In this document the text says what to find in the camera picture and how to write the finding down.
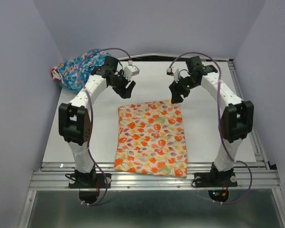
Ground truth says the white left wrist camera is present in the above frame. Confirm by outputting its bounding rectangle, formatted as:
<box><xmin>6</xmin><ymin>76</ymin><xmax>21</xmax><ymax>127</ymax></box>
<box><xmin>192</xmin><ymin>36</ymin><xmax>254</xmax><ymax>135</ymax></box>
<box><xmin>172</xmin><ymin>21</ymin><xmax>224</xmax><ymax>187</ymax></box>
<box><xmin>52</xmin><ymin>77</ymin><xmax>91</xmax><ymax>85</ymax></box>
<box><xmin>123</xmin><ymin>65</ymin><xmax>140</xmax><ymax>81</ymax></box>

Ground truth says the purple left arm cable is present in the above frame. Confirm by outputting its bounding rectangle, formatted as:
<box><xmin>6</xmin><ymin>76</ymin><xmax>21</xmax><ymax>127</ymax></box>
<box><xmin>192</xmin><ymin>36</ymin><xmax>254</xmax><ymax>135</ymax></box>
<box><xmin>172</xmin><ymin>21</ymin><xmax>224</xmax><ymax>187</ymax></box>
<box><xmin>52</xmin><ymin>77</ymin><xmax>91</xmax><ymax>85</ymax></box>
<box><xmin>77</xmin><ymin>48</ymin><xmax>133</xmax><ymax>207</ymax></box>

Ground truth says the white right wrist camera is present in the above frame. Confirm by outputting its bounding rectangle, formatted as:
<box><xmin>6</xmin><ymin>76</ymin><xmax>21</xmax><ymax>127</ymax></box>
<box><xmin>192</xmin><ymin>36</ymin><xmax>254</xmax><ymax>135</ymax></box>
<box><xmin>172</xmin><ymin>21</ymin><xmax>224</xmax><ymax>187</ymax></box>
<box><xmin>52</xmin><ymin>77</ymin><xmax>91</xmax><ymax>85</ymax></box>
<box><xmin>166</xmin><ymin>66</ymin><xmax>180</xmax><ymax>82</ymax></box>

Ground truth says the translucent blue plastic bin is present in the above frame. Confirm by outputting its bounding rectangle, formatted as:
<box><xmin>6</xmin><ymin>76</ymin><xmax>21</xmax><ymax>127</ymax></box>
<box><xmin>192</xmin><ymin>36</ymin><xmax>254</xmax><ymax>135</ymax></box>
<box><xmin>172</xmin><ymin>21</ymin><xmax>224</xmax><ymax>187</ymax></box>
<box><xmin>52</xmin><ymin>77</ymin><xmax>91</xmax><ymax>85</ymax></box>
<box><xmin>58</xmin><ymin>82</ymin><xmax>81</xmax><ymax>94</ymax></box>

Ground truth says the red and white floral skirt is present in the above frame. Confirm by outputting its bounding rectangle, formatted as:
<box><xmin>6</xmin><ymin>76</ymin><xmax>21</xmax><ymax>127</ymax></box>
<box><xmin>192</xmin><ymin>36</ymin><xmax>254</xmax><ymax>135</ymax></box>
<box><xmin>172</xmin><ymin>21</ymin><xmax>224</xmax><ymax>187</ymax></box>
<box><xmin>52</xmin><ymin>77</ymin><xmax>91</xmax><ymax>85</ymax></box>
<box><xmin>51</xmin><ymin>67</ymin><xmax>61</xmax><ymax>82</ymax></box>

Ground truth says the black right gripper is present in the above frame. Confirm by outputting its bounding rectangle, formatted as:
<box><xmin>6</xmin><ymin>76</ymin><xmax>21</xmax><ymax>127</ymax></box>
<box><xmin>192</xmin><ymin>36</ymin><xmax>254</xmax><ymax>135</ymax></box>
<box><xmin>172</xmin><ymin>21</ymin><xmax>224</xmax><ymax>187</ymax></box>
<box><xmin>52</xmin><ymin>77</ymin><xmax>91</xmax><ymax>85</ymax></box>
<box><xmin>168</xmin><ymin>74</ymin><xmax>199</xmax><ymax>104</ymax></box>

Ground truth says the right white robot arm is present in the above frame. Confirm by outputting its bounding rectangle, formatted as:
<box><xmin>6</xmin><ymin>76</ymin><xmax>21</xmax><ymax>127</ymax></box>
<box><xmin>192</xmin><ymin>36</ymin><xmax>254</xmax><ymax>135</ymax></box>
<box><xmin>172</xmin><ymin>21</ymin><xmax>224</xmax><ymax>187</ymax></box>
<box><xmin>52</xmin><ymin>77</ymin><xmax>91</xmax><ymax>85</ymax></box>
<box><xmin>166</xmin><ymin>56</ymin><xmax>254</xmax><ymax>185</ymax></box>

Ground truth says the aluminium rail frame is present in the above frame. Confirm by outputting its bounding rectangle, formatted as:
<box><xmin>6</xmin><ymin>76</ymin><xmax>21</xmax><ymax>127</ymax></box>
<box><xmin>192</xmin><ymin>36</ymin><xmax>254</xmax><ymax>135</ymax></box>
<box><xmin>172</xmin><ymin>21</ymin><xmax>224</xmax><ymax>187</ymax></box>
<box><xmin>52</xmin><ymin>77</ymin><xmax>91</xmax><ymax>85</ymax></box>
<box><xmin>17</xmin><ymin>53</ymin><xmax>285</xmax><ymax>228</ymax></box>

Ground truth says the orange tulip print skirt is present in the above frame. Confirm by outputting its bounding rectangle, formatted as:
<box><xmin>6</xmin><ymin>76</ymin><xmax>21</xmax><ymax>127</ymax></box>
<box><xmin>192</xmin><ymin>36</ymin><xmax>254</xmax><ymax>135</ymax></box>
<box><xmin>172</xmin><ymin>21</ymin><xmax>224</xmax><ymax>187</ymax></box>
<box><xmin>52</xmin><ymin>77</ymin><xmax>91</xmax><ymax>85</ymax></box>
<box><xmin>114</xmin><ymin>100</ymin><xmax>188</xmax><ymax>178</ymax></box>

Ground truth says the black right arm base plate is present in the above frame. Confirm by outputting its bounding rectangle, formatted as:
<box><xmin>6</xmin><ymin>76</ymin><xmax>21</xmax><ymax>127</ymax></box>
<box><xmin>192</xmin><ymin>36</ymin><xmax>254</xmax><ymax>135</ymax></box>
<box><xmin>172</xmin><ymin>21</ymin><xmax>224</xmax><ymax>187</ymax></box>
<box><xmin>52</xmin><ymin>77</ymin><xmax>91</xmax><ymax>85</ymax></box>
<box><xmin>191</xmin><ymin>172</ymin><xmax>238</xmax><ymax>189</ymax></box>

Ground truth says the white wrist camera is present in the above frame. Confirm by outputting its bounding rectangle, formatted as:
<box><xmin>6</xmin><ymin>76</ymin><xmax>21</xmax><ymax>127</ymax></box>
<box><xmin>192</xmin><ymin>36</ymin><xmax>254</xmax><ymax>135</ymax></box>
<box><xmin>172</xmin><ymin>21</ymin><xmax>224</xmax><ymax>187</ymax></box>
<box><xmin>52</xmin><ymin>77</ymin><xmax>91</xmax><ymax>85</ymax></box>
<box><xmin>166</xmin><ymin>66</ymin><xmax>180</xmax><ymax>82</ymax></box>
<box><xmin>123</xmin><ymin>65</ymin><xmax>140</xmax><ymax>81</ymax></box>

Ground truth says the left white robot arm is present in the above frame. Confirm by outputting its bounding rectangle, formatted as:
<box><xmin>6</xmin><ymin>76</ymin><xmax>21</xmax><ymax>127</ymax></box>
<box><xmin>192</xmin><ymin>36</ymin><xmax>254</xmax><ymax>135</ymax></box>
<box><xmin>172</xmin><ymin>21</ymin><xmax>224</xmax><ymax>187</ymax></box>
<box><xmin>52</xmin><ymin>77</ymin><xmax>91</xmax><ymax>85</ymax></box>
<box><xmin>58</xmin><ymin>56</ymin><xmax>140</xmax><ymax>187</ymax></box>

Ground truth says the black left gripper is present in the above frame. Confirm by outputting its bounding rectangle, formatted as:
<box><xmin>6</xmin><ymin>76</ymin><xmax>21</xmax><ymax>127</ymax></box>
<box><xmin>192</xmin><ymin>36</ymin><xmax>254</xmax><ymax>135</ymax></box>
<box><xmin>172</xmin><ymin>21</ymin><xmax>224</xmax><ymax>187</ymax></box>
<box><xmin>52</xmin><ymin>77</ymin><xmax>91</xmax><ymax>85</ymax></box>
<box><xmin>110</xmin><ymin>70</ymin><xmax>136</xmax><ymax>100</ymax></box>

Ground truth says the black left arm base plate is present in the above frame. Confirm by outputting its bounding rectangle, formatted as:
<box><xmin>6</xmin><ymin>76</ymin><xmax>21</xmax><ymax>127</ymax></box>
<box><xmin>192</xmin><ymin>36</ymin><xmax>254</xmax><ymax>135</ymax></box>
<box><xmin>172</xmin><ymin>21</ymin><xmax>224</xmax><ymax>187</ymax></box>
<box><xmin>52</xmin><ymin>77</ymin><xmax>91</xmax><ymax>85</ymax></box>
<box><xmin>65</xmin><ymin>173</ymin><xmax>111</xmax><ymax>189</ymax></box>

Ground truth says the blue floral print skirt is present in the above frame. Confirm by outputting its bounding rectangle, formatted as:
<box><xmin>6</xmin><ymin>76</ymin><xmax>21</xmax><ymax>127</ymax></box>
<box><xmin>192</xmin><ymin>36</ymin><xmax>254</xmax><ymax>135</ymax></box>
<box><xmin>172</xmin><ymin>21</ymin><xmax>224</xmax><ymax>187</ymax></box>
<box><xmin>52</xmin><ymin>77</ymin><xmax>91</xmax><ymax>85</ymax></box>
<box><xmin>56</xmin><ymin>49</ymin><xmax>111</xmax><ymax>90</ymax></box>

